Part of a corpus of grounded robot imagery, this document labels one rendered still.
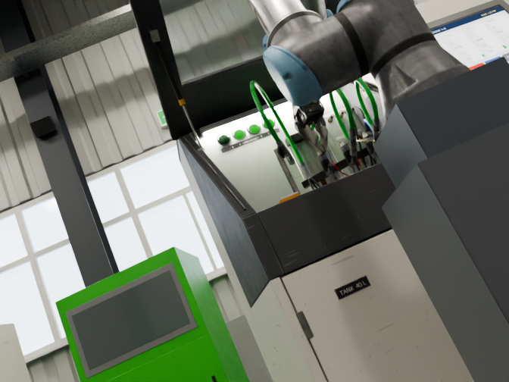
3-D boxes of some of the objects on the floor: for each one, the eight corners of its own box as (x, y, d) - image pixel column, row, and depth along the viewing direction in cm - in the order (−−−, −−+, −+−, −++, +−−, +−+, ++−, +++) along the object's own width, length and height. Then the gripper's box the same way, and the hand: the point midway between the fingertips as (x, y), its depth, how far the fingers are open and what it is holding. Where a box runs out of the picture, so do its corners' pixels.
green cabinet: (122, 516, 355) (53, 302, 398) (158, 480, 433) (98, 304, 477) (257, 455, 352) (173, 245, 396) (269, 429, 431) (198, 256, 474)
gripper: (284, 86, 149) (315, 147, 143) (311, 76, 151) (343, 136, 145) (280, 100, 157) (310, 158, 152) (306, 91, 159) (336, 148, 153)
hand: (322, 148), depth 151 cm, fingers closed
